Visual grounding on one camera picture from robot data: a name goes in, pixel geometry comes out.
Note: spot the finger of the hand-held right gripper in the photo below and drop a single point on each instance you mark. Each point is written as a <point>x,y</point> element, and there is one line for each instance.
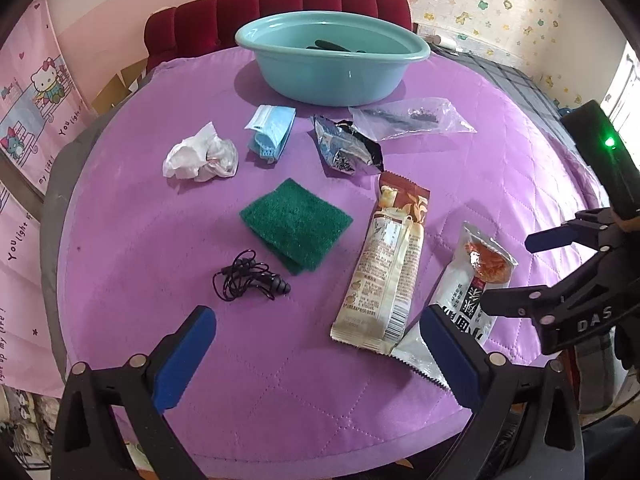
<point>510,301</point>
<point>547,240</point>

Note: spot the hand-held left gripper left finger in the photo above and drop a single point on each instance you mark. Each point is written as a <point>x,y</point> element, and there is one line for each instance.
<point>185,360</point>

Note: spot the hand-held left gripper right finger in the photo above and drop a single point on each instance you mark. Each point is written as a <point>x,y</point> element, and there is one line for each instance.
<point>450,360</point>

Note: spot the white snack packet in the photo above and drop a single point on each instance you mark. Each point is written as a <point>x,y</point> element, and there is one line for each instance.
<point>480,270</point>

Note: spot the brown beige snack packet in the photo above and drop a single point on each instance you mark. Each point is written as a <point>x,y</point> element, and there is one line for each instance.
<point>387,260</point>

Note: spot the clear plastic bag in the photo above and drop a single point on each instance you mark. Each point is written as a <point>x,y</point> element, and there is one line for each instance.
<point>415,120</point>

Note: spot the black silver snack wrapper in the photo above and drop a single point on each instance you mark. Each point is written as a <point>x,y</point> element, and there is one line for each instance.
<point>345,147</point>

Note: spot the teal plastic basin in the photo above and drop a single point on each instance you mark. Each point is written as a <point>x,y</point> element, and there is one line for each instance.
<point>320,77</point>

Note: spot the black earphones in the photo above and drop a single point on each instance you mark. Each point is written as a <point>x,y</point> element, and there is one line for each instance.
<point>270,285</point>

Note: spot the grey plaid bed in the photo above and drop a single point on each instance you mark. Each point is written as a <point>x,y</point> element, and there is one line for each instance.
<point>505,77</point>

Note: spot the green scouring pad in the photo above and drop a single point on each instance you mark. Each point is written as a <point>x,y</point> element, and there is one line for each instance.
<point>295,220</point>

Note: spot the crumpled white tissue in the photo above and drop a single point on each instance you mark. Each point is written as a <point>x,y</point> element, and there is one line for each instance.
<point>197,157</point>

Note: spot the white roll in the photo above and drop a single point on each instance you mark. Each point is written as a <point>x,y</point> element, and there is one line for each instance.
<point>442,41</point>

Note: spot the blue face mask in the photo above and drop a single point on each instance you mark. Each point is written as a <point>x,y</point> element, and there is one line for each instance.
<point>270,130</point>

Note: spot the cardboard box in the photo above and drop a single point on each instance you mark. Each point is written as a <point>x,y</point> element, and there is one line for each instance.
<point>117,87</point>

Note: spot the dark wrapper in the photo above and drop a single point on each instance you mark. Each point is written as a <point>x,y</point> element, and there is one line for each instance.
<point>332,45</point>

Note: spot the pink cartoon curtain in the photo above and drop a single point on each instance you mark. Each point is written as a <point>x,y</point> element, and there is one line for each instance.
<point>30,110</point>

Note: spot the red tufted sofa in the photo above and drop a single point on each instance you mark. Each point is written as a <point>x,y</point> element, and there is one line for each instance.
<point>200,25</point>

